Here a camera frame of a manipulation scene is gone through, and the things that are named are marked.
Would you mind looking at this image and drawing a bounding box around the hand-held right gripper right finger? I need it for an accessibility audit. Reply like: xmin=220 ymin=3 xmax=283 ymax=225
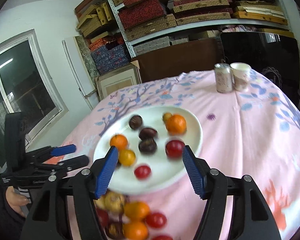
xmin=182 ymin=145 xmax=282 ymax=240

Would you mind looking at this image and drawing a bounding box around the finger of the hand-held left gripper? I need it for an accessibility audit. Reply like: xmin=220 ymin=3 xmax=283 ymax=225
xmin=35 ymin=154 xmax=90 ymax=178
xmin=27 ymin=144 xmax=77 ymax=161

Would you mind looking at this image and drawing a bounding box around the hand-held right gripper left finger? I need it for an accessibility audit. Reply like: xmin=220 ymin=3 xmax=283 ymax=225
xmin=19 ymin=145 xmax=119 ymax=240

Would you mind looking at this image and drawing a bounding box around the yellow citrus fruit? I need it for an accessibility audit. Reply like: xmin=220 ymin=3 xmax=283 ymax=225
xmin=118 ymin=149 xmax=136 ymax=167

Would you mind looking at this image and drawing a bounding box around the red plum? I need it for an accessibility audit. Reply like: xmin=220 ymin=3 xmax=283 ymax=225
xmin=165 ymin=140 xmax=186 ymax=159

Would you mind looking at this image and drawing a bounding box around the white plate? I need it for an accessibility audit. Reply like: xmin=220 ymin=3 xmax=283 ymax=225
xmin=93 ymin=106 xmax=203 ymax=196

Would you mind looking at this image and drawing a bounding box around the pale orange citrus fruit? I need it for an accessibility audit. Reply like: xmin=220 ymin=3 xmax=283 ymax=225
xmin=110 ymin=134 xmax=128 ymax=150

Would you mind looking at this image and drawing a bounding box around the dark water chestnut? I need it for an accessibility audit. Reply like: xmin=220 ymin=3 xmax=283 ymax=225
xmin=129 ymin=115 xmax=143 ymax=130
xmin=139 ymin=127 xmax=158 ymax=141
xmin=138 ymin=140 xmax=157 ymax=155
xmin=105 ymin=221 xmax=124 ymax=239

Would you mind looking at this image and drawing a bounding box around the person's left forearm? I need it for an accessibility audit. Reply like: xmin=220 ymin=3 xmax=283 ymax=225
xmin=0 ymin=180 xmax=28 ymax=240

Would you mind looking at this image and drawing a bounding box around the person's left hand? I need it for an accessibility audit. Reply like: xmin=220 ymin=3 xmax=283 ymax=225
xmin=6 ymin=187 xmax=32 ymax=218

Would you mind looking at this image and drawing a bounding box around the pink deer print tablecloth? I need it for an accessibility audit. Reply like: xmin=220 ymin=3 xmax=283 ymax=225
xmin=44 ymin=69 xmax=300 ymax=240

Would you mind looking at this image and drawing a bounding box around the white framed window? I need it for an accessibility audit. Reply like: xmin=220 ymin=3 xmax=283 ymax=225
xmin=0 ymin=29 xmax=70 ymax=160

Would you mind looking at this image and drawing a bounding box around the white board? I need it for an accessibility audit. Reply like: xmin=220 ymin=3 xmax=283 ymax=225
xmin=62 ymin=36 xmax=99 ymax=110

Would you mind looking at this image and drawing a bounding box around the beige framed panel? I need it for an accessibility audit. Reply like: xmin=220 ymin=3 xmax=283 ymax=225
xmin=96 ymin=62 xmax=142 ymax=100

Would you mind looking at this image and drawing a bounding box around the pale pink drink can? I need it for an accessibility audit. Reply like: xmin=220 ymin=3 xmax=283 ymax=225
xmin=214 ymin=63 xmax=233 ymax=93

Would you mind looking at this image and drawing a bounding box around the marble slab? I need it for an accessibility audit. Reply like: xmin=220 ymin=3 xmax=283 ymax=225
xmin=75 ymin=35 xmax=100 ymax=80

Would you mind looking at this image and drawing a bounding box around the stack of blue patterned boxes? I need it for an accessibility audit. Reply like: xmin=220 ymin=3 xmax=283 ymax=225
xmin=90 ymin=44 xmax=129 ymax=74

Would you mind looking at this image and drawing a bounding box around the white paper cup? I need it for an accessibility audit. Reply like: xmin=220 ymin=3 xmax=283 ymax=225
xmin=230 ymin=62 xmax=251 ymax=92

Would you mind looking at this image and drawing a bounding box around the orange patterned box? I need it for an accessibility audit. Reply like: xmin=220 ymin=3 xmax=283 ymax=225
xmin=89 ymin=35 xmax=125 ymax=53

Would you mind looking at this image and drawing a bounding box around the brown board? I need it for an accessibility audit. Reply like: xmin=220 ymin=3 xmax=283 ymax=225
xmin=131 ymin=39 xmax=224 ymax=83

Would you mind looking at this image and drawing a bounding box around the white metal shelf rack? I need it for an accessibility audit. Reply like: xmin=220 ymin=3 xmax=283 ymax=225
xmin=102 ymin=0 xmax=299 ymax=60

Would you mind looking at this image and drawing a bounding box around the grey patterned flat box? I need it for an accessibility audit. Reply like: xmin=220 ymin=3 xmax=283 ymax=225
xmin=133 ymin=36 xmax=189 ymax=55

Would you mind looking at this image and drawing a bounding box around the black monitor screen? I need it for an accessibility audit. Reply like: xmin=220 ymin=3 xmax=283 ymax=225
xmin=220 ymin=31 xmax=299 ymax=98

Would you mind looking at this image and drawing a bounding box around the stack of woven straw boxes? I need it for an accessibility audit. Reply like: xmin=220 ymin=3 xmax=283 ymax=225
xmin=76 ymin=0 xmax=289 ymax=42

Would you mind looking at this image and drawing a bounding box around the pink fabric bundle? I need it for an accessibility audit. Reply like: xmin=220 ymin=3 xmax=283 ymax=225
xmin=220 ymin=24 xmax=259 ymax=33

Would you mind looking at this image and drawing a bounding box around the stack of pale wooden frames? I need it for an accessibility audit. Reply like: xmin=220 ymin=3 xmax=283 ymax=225
xmin=232 ymin=0 xmax=289 ymax=26

